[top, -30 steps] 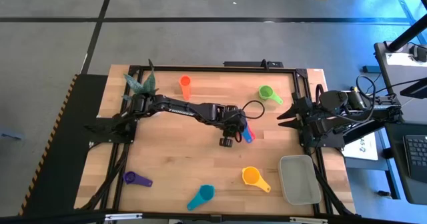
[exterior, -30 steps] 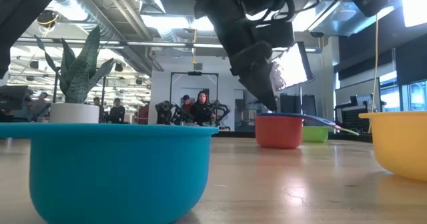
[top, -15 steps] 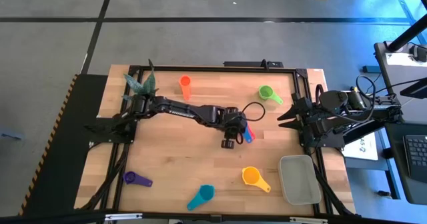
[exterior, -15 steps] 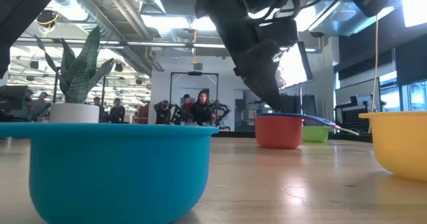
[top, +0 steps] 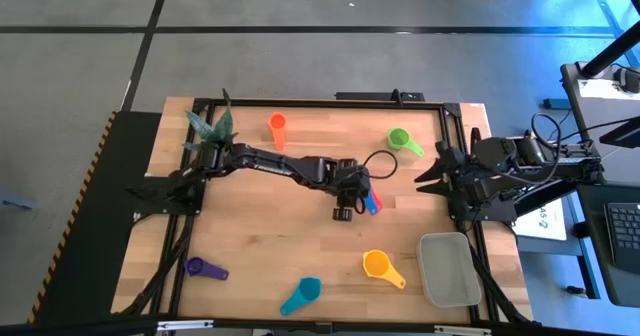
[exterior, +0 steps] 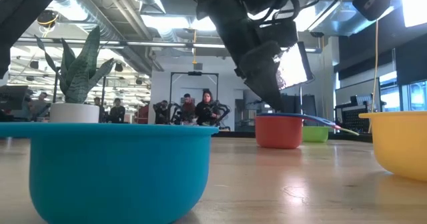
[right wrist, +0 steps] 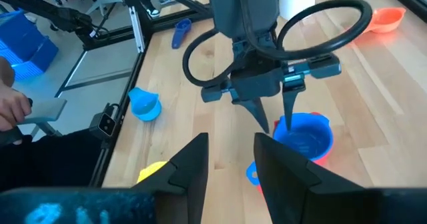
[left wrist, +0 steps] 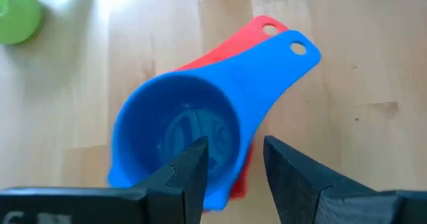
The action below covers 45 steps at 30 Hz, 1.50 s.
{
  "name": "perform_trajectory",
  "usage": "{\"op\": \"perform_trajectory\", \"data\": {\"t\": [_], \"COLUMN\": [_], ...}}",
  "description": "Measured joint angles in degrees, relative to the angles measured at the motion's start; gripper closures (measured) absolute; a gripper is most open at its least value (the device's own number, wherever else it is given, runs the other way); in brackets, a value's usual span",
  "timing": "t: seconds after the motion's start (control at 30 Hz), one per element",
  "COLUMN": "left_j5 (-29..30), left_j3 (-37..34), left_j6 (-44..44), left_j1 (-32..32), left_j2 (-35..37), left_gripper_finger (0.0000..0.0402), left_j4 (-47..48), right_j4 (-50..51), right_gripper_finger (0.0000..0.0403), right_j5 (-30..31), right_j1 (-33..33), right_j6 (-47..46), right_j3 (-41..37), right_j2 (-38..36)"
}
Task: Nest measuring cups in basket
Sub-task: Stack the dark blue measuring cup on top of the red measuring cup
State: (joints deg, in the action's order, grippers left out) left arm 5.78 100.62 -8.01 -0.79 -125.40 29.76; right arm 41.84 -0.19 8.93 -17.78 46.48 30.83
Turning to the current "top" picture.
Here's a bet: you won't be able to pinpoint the dark laptop with keyboard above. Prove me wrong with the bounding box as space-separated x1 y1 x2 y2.
575 181 640 308

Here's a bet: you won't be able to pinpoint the black computer mouse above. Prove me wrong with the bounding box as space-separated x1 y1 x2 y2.
613 65 640 95

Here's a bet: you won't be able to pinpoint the green measuring cup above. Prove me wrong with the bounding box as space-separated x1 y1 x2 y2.
386 127 426 158

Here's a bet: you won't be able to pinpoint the grey desk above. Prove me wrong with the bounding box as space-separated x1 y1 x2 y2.
559 61 640 187

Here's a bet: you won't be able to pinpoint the purple measuring cup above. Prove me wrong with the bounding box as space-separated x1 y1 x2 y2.
183 256 230 282

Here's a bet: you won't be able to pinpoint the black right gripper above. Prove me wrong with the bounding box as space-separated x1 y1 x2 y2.
413 141 475 203

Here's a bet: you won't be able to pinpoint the white plastic basket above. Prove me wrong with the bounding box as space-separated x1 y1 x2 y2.
416 231 483 309

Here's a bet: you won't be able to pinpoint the black hazard-striped floor mat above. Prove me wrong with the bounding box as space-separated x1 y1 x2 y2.
27 109 164 327

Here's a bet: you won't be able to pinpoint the black diagonal pole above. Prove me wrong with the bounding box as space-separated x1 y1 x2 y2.
582 23 640 77

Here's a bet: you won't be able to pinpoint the snake plant in white pot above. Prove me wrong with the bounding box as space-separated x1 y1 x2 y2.
183 88 239 152

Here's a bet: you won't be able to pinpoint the red and blue cups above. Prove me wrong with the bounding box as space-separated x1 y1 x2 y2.
363 188 381 216

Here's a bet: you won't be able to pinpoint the black aluminium table frame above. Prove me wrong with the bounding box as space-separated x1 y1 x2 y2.
119 97 536 334

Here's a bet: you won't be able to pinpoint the white paper sign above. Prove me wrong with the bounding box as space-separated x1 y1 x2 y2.
512 198 569 242

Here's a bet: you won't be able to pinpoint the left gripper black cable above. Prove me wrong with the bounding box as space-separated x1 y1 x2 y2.
362 149 400 181

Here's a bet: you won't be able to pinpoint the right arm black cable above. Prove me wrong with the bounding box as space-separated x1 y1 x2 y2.
499 111 564 187

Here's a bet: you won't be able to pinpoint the white paper sheet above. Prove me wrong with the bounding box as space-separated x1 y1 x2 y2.
579 78 626 100

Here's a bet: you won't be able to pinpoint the black diagonal strut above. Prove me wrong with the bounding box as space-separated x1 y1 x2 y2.
514 178 581 217

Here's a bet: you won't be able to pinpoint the black bar mount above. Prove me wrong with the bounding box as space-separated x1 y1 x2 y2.
333 88 426 103

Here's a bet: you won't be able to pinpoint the teal measuring cup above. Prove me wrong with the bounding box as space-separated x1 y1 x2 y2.
279 276 323 317

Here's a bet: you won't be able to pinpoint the yellow measuring cup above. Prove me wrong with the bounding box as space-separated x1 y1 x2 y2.
362 249 407 291

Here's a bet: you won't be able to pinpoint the orange measuring cup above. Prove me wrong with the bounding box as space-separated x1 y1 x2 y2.
267 111 288 152

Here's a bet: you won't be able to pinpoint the black monitor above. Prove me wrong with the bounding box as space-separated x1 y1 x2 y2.
599 118 640 150

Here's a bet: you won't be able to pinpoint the silver metal bracket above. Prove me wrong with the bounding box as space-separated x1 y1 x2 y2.
157 319 215 332
433 324 494 336

